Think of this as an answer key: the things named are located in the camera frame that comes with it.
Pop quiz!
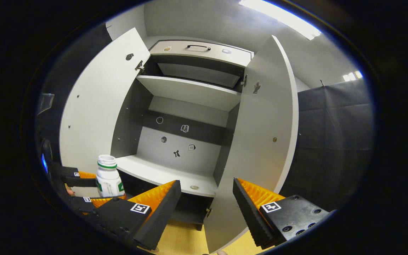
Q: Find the white and grey cabinet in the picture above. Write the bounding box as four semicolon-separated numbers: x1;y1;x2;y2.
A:
110;39;255;231

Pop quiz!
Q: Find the white cabinet door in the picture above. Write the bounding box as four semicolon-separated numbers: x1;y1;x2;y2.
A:
203;35;299;254
59;28;151;197

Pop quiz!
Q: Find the white plastic bottle green label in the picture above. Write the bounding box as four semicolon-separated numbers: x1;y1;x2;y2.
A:
96;155;126;198

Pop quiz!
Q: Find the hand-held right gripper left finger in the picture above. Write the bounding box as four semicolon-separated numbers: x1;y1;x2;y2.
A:
84;180;182;250

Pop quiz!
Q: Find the long ceiling light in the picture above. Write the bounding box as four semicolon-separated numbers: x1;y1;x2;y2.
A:
239;0;322;41

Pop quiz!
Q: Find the white cabinet shelf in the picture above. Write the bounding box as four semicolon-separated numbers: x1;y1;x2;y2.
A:
136;75;242;112

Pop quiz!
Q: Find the white cabinet drawer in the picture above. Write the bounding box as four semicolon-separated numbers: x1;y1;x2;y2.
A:
150;40;254;68

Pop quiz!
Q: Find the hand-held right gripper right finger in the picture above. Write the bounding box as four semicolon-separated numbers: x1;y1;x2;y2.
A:
233;177;331;249

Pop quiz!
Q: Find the small ceiling light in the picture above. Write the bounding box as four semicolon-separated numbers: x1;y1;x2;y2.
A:
342;70;363;82

